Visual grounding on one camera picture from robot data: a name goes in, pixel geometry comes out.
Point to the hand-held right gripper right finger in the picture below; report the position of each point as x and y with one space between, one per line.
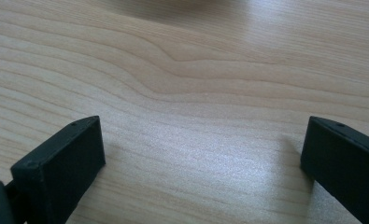
344 165

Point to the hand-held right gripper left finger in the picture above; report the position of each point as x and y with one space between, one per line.
60 165

